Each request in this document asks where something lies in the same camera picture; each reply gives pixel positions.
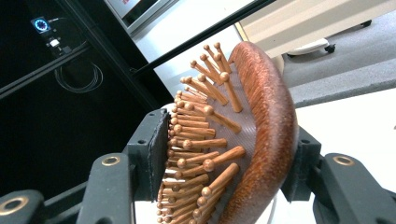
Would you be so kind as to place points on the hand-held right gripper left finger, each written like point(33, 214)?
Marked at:
point(148, 155)

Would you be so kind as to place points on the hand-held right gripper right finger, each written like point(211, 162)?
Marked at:
point(303, 161)

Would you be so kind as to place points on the white cabinet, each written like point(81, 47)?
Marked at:
point(186, 34)

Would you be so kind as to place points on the brown wooden hairbrush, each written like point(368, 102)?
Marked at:
point(264, 130)

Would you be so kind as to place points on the black frame strut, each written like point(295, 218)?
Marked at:
point(106, 53)

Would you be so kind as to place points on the black horizontal frame bar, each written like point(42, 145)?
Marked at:
point(199, 36)

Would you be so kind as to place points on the light wooden desk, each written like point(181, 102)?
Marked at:
point(311, 18)

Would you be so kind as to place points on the grey framed panel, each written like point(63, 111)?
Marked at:
point(140, 14)

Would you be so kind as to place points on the office chair base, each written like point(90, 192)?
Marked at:
point(311, 47)

